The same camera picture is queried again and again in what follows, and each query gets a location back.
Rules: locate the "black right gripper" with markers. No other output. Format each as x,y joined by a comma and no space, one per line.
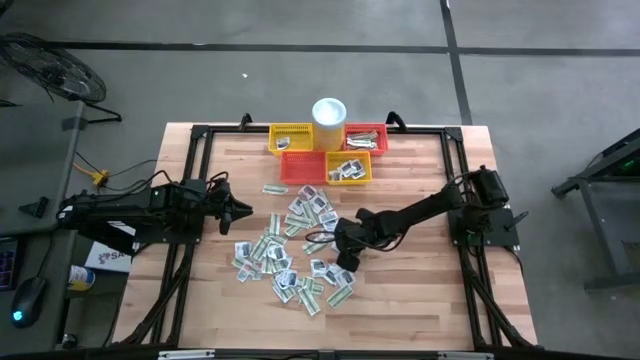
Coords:
362,232

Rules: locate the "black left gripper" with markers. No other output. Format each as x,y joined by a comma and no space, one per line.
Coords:
225,215

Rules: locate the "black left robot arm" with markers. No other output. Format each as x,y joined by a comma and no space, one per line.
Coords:
125,207

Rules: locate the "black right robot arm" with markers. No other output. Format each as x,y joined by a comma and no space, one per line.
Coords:
425,207

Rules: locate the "orange plastic basket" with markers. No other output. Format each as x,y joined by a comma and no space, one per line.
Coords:
382,129
302,167

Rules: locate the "yellow plastic basket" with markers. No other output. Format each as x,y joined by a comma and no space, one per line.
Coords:
332,157
300,132

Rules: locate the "black front beam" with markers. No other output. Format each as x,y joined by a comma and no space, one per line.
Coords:
280,357

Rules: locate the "white cylindrical cup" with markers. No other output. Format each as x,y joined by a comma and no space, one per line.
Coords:
329,117

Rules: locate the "white printed cardboard box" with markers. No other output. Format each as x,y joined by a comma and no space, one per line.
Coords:
107,257

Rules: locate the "yellow power plug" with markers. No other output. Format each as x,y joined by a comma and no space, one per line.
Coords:
101,177

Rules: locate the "white light strip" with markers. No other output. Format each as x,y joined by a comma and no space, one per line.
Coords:
185,354

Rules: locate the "black floor tape strip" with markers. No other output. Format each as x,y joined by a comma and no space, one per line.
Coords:
460,90
250,48

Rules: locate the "white blue yellow can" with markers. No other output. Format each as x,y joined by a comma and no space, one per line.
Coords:
80,277

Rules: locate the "grey desk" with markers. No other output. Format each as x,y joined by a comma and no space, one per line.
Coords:
30,160
55,260

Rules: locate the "black caster wheel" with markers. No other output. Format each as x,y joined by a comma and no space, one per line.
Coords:
70,341

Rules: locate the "black computer mouse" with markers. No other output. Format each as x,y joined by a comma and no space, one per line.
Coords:
29,300

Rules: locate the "black floor fan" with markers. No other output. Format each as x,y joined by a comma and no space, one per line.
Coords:
55,70

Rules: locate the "black keyboard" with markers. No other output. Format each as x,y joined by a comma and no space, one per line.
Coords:
7,262

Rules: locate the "dark metal stand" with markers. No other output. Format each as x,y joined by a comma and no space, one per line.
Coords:
597,220

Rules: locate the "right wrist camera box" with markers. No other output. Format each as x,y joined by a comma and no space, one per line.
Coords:
342,235

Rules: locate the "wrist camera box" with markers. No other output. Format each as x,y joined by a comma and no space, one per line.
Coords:
221,190
342,235

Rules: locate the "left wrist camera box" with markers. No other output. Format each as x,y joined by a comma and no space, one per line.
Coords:
221,190

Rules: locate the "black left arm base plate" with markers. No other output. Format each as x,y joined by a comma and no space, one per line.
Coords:
192,236

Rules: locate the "black frame clamp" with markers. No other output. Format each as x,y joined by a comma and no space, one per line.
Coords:
395,120
245,121

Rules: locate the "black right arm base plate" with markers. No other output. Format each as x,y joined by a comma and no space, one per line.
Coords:
502,231

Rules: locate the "black wedge bracket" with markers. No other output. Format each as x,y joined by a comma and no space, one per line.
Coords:
36,207

